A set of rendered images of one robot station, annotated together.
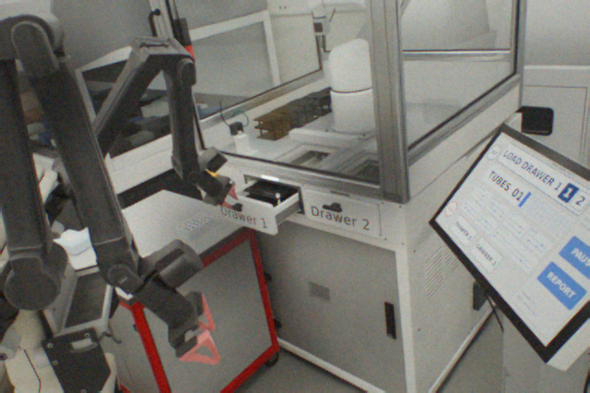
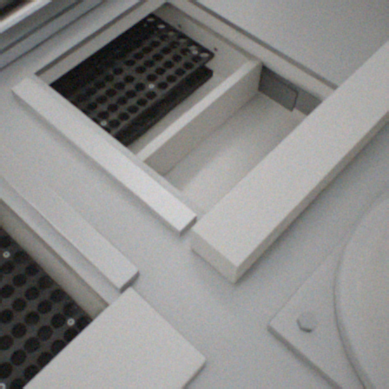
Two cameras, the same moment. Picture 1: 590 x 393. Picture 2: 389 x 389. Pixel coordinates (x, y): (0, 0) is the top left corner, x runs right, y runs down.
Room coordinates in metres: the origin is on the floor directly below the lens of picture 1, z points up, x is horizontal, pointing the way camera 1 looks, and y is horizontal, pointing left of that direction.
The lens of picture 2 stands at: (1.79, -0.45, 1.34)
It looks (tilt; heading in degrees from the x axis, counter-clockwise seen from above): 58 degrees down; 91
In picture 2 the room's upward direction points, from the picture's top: 2 degrees counter-clockwise
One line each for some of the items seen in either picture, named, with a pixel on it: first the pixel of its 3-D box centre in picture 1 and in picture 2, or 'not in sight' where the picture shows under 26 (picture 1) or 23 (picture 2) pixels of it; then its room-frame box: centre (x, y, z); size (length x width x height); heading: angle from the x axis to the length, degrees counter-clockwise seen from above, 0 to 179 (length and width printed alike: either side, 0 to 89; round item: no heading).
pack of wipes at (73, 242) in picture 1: (72, 242); not in sight; (1.74, 0.87, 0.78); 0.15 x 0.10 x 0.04; 55
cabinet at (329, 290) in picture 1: (366, 244); not in sight; (1.97, -0.30, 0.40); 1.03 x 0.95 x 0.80; 45
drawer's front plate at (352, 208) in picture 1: (340, 211); not in sight; (1.44, -0.15, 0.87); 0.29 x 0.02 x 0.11; 45
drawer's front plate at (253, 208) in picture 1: (243, 211); not in sight; (1.57, 0.17, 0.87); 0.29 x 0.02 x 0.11; 45
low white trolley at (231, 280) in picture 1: (173, 310); not in sight; (1.75, 0.57, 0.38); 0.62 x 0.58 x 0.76; 45
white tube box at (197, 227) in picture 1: (194, 226); not in sight; (1.70, 0.38, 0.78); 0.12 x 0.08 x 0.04; 133
